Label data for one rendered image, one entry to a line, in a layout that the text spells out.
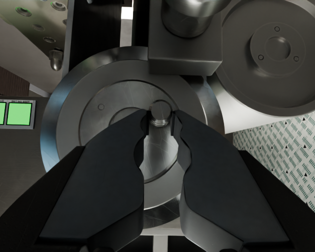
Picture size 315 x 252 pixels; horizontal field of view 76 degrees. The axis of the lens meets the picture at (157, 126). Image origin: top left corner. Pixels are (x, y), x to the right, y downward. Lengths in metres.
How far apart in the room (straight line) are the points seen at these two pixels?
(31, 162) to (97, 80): 0.42
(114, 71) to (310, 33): 0.17
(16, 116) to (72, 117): 0.42
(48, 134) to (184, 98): 0.11
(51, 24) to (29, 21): 0.04
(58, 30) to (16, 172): 0.33
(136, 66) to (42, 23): 0.33
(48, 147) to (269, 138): 0.27
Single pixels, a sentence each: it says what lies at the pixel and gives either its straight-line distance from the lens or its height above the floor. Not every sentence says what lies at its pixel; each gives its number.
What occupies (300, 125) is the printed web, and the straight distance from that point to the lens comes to 0.27.
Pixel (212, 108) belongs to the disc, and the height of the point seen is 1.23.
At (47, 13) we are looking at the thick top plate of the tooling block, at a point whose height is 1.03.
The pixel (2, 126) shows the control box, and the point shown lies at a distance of 0.60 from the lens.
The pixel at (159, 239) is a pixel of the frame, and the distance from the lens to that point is 0.53.
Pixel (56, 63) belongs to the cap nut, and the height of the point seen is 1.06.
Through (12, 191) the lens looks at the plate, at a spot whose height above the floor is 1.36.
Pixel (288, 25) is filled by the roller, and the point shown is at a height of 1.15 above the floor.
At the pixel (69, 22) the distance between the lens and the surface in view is 0.21.
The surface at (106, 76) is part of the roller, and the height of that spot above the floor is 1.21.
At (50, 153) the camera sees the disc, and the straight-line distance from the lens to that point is 0.18.
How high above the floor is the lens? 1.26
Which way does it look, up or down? 7 degrees down
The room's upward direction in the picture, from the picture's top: 178 degrees counter-clockwise
